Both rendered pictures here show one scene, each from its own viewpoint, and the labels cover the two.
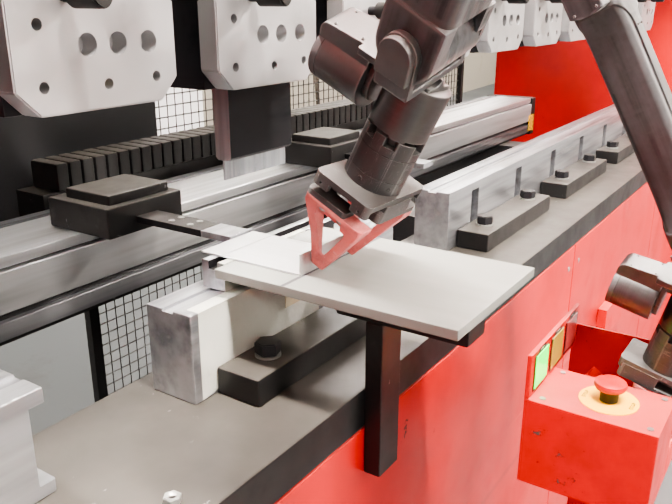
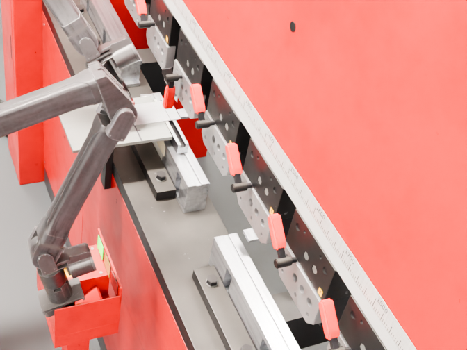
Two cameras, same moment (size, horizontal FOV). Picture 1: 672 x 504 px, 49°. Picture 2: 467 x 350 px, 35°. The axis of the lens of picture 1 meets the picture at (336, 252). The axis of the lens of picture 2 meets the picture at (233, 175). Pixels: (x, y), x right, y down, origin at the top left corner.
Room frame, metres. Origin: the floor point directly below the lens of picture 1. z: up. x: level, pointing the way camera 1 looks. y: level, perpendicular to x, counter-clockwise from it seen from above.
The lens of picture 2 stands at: (1.64, -1.26, 2.24)
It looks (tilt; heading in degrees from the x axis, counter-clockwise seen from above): 41 degrees down; 115
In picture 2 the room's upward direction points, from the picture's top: 12 degrees clockwise
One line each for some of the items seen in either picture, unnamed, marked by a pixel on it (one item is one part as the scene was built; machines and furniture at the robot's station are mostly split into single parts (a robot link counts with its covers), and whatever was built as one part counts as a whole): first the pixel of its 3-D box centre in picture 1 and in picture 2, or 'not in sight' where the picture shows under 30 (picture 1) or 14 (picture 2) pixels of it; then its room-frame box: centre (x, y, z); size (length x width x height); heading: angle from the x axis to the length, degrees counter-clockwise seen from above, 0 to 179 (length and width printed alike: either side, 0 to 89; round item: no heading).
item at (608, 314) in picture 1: (609, 313); not in sight; (1.54, -0.62, 0.59); 0.15 x 0.02 x 0.07; 146
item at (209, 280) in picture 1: (273, 249); (169, 125); (0.80, 0.07, 0.99); 0.20 x 0.03 x 0.03; 146
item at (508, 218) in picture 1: (506, 219); (226, 320); (1.25, -0.30, 0.89); 0.30 x 0.05 x 0.03; 146
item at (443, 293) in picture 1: (375, 272); (114, 123); (0.70, -0.04, 1.00); 0.26 x 0.18 x 0.01; 56
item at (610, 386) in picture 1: (609, 392); not in sight; (0.82, -0.34, 0.79); 0.04 x 0.04 x 0.04
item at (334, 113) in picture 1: (339, 112); not in sight; (1.64, -0.01, 1.02); 0.44 x 0.06 x 0.04; 146
